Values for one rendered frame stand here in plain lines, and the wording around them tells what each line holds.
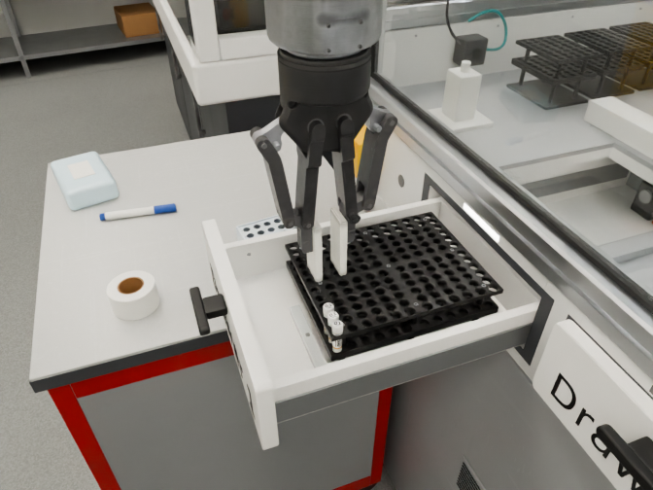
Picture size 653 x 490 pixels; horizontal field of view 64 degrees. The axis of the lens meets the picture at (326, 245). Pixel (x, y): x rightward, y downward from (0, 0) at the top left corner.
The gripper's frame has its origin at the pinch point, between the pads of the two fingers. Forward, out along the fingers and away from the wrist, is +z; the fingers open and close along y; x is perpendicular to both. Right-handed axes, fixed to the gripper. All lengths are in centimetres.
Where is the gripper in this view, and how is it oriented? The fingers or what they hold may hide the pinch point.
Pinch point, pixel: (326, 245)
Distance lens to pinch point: 54.1
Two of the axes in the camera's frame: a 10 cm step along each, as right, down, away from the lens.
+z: 0.1, 7.8, 6.2
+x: -3.5, -5.8, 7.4
